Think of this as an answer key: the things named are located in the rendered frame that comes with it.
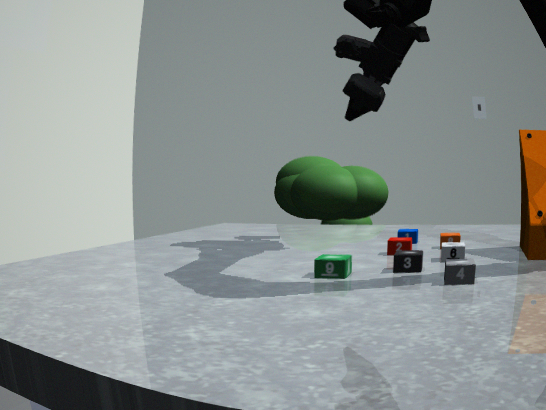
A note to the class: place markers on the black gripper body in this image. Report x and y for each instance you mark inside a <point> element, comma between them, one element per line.
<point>383,64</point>

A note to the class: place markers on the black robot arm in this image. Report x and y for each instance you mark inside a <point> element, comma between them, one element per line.
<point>398,32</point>

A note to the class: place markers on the blue block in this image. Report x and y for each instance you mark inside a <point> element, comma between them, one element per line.
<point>407,233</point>

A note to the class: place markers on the red block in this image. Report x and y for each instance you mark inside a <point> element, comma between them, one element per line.
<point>400,244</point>

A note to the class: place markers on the white block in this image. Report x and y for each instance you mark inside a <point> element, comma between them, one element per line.
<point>452,250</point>

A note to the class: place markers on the green block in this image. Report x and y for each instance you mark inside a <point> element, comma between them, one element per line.
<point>333,266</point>

